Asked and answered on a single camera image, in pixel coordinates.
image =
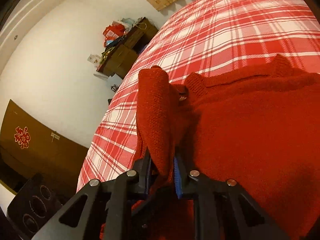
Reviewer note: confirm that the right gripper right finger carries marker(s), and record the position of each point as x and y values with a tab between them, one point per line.
223	209

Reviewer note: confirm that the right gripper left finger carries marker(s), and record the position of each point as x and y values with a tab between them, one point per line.
101	210

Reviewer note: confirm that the red knitted sweater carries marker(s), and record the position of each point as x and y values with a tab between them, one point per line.
258	125

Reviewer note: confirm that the black speaker box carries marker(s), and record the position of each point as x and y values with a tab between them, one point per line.
32	207

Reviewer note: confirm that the brown wooden door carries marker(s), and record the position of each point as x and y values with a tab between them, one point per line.
29	147

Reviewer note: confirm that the brown wooden desk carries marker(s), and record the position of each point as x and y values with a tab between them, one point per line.
119	56

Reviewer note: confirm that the small white box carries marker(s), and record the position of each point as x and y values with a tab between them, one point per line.
94	59

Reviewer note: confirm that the red gift box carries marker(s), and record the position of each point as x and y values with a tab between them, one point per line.
112	32

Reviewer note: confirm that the red white plaid bedsheet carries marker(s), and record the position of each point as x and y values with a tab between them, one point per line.
209	37

